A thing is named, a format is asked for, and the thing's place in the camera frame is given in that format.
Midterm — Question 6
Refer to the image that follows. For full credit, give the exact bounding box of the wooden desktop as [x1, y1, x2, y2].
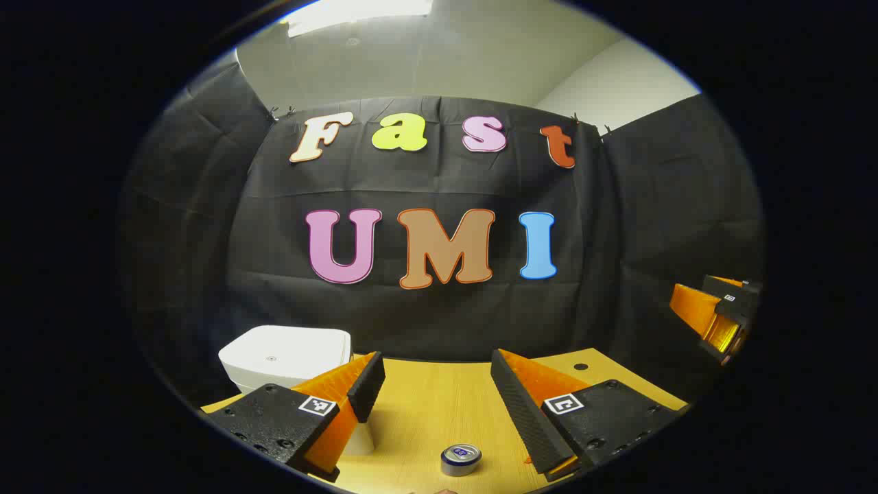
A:
[201, 349, 689, 494]

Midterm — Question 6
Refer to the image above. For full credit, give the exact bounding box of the silver pop can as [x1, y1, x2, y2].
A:
[440, 444, 483, 478]

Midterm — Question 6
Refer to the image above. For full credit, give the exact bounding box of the ceiling light panel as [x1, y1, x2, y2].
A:
[285, 0, 434, 38]

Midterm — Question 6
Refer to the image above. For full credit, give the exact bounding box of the black backdrop cloth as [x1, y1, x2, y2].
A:
[117, 51, 766, 412]

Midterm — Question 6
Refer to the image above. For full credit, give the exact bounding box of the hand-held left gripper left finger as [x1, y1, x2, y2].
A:
[201, 351, 386, 483]

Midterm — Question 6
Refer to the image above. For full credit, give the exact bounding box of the white desktop garbage bin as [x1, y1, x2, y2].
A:
[218, 325, 377, 456]

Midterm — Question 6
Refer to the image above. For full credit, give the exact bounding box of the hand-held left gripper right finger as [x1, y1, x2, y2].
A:
[490, 349, 689, 481]

